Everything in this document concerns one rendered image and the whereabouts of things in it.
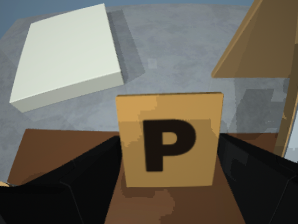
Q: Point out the tan tile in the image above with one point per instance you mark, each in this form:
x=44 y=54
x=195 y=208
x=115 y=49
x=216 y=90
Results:
x=169 y=139

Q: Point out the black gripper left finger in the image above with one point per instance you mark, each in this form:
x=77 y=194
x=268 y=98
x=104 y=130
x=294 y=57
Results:
x=77 y=193

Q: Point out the pale grey flat box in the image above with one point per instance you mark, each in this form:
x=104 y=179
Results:
x=65 y=57

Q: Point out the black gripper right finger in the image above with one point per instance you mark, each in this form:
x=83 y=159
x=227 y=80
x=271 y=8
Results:
x=264 y=185

